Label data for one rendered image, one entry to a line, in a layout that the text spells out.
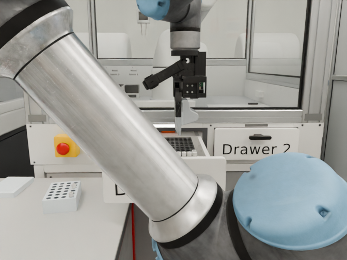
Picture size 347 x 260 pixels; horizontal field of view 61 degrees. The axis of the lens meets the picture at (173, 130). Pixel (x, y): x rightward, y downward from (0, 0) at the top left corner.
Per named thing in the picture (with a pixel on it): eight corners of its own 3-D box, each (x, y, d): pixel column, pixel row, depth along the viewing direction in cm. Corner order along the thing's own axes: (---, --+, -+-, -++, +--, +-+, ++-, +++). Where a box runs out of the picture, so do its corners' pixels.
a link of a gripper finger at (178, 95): (182, 117, 72) (181, 80, 71) (175, 117, 72) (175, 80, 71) (180, 116, 76) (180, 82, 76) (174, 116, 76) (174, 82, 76)
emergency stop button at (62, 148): (68, 155, 95) (67, 143, 94) (56, 156, 95) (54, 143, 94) (71, 152, 98) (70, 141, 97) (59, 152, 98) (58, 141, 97)
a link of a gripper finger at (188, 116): (199, 136, 74) (199, 99, 73) (175, 136, 73) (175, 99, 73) (198, 135, 77) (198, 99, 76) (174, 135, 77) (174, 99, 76)
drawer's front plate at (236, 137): (297, 159, 103) (300, 128, 101) (214, 160, 102) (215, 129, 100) (295, 158, 105) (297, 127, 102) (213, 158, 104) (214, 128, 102)
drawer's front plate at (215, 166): (224, 201, 71) (226, 158, 69) (103, 203, 71) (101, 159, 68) (223, 198, 73) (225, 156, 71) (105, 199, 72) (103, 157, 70)
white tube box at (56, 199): (76, 211, 79) (75, 197, 78) (43, 214, 77) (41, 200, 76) (81, 192, 91) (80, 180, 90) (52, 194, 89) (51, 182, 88)
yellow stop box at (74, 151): (76, 158, 98) (74, 136, 96) (53, 158, 98) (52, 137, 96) (80, 153, 103) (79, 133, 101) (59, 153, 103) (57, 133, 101)
